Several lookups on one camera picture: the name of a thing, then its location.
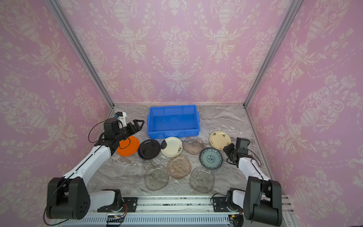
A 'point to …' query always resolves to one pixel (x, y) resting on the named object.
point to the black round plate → (149, 149)
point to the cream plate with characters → (219, 139)
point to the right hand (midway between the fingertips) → (227, 147)
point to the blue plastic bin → (173, 121)
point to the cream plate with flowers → (174, 147)
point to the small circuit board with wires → (116, 218)
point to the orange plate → (128, 146)
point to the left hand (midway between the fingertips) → (141, 124)
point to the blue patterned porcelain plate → (211, 158)
